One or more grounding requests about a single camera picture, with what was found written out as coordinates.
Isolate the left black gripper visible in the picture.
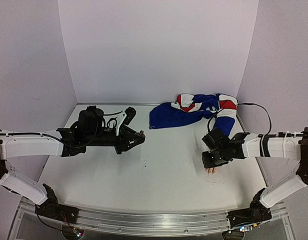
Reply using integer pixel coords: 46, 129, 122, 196
86, 127, 146, 155

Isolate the dark red nail polish bottle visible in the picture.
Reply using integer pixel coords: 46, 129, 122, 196
139, 130, 145, 138

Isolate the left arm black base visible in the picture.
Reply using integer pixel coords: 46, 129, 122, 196
35, 183, 79, 224

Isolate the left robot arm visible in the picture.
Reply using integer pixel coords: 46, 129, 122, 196
0, 106, 145, 219

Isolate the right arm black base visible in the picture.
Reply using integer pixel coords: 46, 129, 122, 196
227, 188, 272, 229

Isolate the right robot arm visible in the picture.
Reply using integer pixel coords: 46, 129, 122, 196
202, 127, 308, 209

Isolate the mannequin hand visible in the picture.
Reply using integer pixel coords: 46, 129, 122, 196
205, 168, 216, 175

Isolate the blue red white jacket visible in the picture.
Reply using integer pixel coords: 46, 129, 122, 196
149, 93, 238, 136

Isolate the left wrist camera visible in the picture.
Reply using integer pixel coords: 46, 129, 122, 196
115, 107, 136, 136

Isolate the aluminium front rail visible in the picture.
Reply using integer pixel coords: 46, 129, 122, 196
17, 207, 292, 232

